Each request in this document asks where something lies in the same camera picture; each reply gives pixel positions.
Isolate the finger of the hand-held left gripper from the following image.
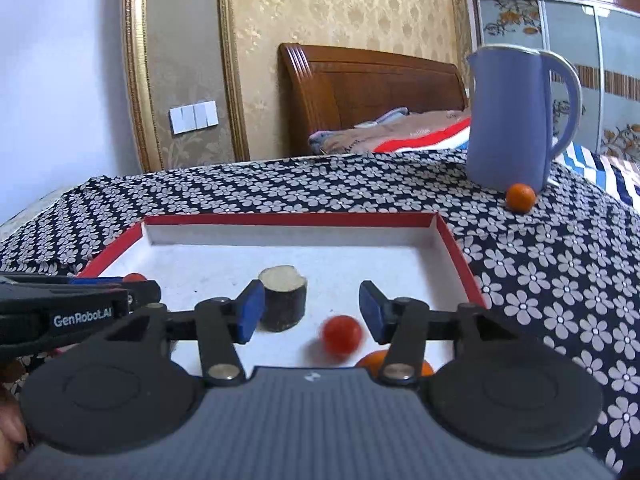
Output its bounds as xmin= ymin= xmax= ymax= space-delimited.
xmin=0 ymin=282 xmax=162 ymax=311
xmin=0 ymin=273 xmax=127 ymax=287

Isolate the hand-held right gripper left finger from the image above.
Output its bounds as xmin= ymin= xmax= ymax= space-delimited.
xmin=82 ymin=279 xmax=267 ymax=387

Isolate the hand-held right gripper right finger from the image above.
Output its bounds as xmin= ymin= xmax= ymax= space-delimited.
xmin=358 ymin=280 xmax=533 ymax=385

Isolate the dark sugarcane piece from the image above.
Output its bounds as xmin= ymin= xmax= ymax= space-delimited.
xmin=257 ymin=265 xmax=309 ymax=334

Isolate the small orange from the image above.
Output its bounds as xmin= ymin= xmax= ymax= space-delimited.
xmin=354 ymin=350 xmax=435 ymax=379
xmin=505 ymin=182 xmax=537 ymax=212

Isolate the red-rimmed white box tray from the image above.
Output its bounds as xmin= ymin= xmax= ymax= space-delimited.
xmin=75 ymin=212 xmax=489 ymax=377

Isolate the person's left hand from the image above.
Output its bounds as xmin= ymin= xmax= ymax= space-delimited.
xmin=0 ymin=357 xmax=30 ymax=463

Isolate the black floral tablecloth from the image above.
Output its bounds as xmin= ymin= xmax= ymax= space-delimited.
xmin=0 ymin=149 xmax=640 ymax=480

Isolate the grey cloth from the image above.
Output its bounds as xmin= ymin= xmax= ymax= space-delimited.
xmin=307 ymin=106 xmax=410 ymax=154

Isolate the brown striped blanket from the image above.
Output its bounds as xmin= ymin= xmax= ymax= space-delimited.
xmin=320 ymin=110 xmax=640 ymax=211

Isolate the wooden headboard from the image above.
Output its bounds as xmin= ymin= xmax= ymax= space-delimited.
xmin=278 ymin=42 xmax=469 ymax=154

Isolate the blue kettle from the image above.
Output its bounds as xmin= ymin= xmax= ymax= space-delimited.
xmin=465 ymin=44 xmax=584 ymax=197

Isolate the floral sliding-door wardrobe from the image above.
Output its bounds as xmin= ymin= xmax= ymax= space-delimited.
xmin=465 ymin=0 xmax=640 ymax=162

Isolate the white light switch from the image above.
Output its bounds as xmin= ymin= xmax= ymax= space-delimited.
xmin=169 ymin=100 xmax=220 ymax=136

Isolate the gold wall frame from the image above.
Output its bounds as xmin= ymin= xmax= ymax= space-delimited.
xmin=121 ymin=0 xmax=251 ymax=174

